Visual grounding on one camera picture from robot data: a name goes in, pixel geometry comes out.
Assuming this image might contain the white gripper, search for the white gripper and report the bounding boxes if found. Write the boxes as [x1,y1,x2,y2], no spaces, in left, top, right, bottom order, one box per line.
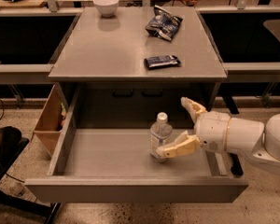
[156,97,231,159]

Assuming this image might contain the clear plastic water bottle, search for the clear plastic water bottle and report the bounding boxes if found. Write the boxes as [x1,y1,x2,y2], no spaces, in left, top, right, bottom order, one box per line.
[150,112,173,162]

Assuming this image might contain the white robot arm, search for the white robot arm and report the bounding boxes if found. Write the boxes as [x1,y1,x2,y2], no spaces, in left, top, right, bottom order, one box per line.
[156,97,280,175]

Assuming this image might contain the grey open top drawer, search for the grey open top drawer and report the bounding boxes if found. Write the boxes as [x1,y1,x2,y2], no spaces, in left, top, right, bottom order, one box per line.
[25,85,247,203]

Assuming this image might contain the grey cabinet counter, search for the grey cabinet counter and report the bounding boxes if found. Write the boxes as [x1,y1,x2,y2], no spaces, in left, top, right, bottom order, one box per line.
[49,7,227,82]

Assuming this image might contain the dark blue snack bar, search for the dark blue snack bar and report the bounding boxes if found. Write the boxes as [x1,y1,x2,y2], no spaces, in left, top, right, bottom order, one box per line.
[144,55,181,69]

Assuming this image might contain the crumpled blue chip bag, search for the crumpled blue chip bag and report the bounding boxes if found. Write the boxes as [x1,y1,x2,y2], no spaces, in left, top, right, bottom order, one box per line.
[145,6,183,42]

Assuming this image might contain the white ceramic bowl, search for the white ceramic bowl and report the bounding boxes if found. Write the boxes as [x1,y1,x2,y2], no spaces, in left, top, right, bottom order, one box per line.
[93,0,119,17]

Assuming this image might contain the black chair base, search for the black chair base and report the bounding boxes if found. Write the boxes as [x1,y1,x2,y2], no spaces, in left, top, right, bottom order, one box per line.
[0,125,62,224]

